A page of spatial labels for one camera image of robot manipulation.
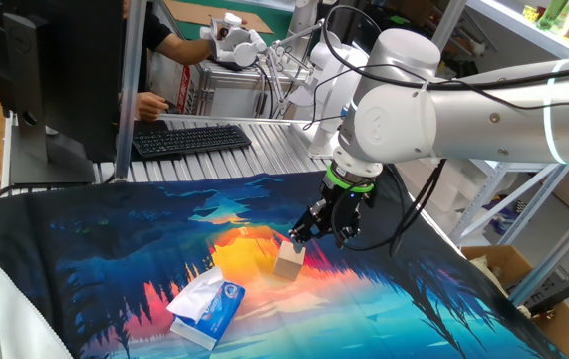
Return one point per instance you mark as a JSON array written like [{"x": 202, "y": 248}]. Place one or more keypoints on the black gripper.
[{"x": 341, "y": 207}]

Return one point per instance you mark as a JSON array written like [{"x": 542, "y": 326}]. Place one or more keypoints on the small wooden block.
[{"x": 289, "y": 264}]

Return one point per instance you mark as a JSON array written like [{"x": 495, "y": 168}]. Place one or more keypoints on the black computer mouse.
[{"x": 172, "y": 107}]

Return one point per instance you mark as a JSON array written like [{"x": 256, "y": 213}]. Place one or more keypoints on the white haptic control device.
[{"x": 234, "y": 45}]

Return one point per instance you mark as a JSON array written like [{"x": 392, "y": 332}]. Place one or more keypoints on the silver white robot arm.
[{"x": 463, "y": 119}]

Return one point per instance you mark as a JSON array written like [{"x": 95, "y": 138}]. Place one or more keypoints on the person left forearm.
[{"x": 184, "y": 50}]

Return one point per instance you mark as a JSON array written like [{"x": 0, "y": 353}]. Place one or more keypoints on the person right hand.
[{"x": 150, "y": 106}]

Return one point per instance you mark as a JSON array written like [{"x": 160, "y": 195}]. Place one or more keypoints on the person left hand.
[{"x": 223, "y": 33}]

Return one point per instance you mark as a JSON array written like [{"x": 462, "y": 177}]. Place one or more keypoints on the white foam blocks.
[{"x": 443, "y": 189}]

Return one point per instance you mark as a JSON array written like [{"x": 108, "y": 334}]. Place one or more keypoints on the blue tissue pack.
[{"x": 214, "y": 314}]

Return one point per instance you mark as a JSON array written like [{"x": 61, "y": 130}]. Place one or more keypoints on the silver ribbed metal case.
[{"x": 234, "y": 97}]

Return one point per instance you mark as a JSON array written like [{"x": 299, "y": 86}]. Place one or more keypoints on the black keyboard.
[{"x": 189, "y": 140}]

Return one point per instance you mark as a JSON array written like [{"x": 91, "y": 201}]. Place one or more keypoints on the colourful sunset forest tablecloth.
[{"x": 139, "y": 239}]

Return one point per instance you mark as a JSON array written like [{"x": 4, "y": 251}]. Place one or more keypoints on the grey cylindrical column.
[{"x": 304, "y": 20}]

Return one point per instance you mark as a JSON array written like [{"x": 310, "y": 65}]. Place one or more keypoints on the green mat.
[{"x": 279, "y": 22}]

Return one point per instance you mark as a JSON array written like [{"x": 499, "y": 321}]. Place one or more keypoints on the black box device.
[{"x": 548, "y": 289}]

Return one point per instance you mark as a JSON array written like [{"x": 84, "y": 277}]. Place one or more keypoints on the brown cardboard sheet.
[{"x": 194, "y": 12}]

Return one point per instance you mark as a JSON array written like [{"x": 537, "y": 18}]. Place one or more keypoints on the person in black shirt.
[{"x": 157, "y": 32}]

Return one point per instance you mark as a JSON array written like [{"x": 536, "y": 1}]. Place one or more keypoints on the white metal shelf rack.
[{"x": 508, "y": 22}]

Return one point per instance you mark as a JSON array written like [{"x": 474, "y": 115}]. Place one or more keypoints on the black monitor with stand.
[{"x": 80, "y": 75}]

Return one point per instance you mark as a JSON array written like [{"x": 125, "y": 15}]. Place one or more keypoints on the yellow container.
[{"x": 529, "y": 13}]

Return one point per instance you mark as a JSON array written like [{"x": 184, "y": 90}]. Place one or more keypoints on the green bottle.
[{"x": 553, "y": 12}]

